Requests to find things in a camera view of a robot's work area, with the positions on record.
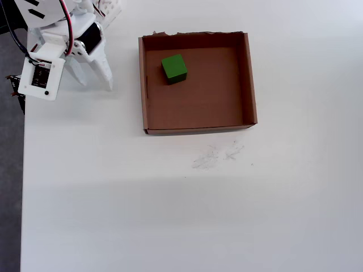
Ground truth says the red black servo cable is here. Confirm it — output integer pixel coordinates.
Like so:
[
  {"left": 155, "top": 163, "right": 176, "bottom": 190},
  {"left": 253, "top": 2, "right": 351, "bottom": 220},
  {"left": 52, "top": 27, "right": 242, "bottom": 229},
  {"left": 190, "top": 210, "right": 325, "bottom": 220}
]
[{"left": 58, "top": 0, "right": 75, "bottom": 56}]

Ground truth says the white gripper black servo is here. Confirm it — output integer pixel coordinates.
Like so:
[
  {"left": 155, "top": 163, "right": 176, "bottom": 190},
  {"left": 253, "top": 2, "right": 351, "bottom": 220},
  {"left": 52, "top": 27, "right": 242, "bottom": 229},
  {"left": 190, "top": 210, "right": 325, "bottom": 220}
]
[{"left": 28, "top": 12, "right": 115, "bottom": 92}]

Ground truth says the brown cardboard box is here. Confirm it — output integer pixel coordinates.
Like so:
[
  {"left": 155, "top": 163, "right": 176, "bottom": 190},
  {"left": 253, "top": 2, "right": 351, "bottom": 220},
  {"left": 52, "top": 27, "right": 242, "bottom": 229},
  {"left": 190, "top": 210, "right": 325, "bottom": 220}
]
[{"left": 138, "top": 30, "right": 259, "bottom": 136}]

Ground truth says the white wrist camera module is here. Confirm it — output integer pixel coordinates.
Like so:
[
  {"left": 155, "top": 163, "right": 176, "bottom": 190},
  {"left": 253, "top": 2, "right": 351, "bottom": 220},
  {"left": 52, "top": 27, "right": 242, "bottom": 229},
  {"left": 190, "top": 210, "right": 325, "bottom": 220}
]
[{"left": 17, "top": 32, "right": 67, "bottom": 101}]

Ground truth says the black flat object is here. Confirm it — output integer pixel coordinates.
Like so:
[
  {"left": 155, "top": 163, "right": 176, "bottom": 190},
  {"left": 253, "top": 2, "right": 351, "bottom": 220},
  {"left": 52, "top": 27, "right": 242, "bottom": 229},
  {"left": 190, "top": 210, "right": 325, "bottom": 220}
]
[{"left": 0, "top": 0, "right": 29, "bottom": 35}]

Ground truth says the red white cable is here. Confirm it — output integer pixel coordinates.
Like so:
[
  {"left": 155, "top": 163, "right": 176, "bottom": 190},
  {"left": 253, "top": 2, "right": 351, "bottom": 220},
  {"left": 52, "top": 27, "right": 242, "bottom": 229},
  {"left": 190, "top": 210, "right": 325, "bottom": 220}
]
[{"left": 92, "top": 0, "right": 110, "bottom": 19}]

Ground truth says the dark brown-edged object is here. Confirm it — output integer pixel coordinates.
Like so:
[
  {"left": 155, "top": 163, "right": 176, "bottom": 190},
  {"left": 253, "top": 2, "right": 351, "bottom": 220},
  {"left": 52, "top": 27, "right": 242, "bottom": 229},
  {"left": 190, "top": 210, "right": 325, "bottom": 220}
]
[{"left": 5, "top": 74, "right": 27, "bottom": 116}]

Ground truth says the green cube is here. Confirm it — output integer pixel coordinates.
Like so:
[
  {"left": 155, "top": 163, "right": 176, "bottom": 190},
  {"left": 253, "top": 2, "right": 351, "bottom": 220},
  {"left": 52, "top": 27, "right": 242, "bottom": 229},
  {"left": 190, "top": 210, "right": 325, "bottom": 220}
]
[{"left": 161, "top": 53, "right": 188, "bottom": 86}]

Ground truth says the thin black cable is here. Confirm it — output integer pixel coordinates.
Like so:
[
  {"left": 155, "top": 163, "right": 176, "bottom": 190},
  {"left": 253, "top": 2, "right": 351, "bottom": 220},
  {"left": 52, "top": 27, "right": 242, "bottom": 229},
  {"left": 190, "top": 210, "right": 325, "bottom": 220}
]
[{"left": 0, "top": 2, "right": 39, "bottom": 65}]

